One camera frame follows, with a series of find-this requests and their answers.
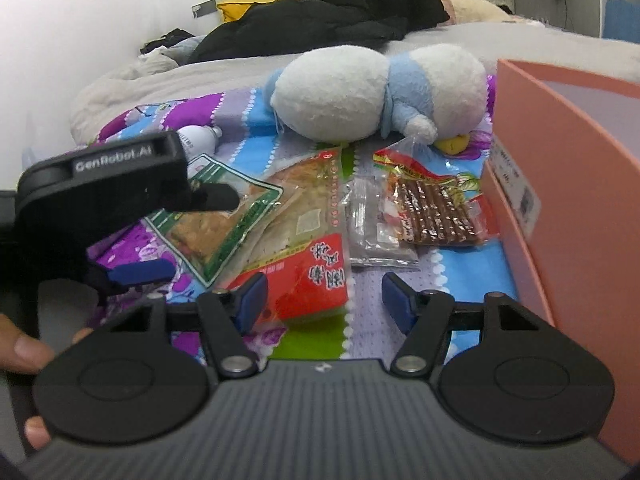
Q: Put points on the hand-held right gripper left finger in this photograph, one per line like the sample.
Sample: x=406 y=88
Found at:
x=252 y=302

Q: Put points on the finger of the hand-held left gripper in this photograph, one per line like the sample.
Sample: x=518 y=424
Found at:
x=142 y=272
x=215 y=199

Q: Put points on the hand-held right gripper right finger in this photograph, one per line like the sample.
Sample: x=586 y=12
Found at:
x=397 y=302

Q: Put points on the green-edged snack packet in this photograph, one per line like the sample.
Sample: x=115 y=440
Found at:
x=220 y=240

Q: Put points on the red label snack packet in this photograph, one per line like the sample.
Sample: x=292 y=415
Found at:
x=310 y=270

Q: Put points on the clear grey snack packet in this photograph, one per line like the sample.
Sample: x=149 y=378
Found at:
x=375 y=230

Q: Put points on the brown sticks snack packet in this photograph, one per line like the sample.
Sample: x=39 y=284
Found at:
x=430 y=200

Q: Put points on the pink cardboard box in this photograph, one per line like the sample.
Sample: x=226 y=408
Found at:
x=575 y=185

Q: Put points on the person's left hand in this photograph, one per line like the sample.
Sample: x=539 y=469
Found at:
x=22 y=355

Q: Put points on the white spray bottle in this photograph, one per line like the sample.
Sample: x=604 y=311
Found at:
x=197 y=140

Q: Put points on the floral striped bedsheet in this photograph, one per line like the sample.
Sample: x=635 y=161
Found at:
x=450 y=270

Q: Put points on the grey duvet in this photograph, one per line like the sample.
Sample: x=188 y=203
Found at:
x=225 y=75

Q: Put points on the light blue denim garment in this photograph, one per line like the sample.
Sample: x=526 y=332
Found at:
x=182 y=50

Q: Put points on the white blue plush toy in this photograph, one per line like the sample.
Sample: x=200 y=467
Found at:
x=330 y=95

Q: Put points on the pile of clothes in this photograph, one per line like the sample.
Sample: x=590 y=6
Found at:
x=165 y=40

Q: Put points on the yellow pillow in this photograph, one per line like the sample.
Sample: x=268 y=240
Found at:
x=250 y=7

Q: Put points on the black jacket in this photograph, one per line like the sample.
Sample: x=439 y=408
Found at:
x=325 y=10

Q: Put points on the pink beige pillow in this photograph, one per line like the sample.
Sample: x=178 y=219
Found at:
x=475 y=7

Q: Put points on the blue padded board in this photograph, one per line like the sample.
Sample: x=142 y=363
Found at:
x=622 y=20

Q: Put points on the grey wall switch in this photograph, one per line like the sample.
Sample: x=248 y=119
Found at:
x=202 y=10

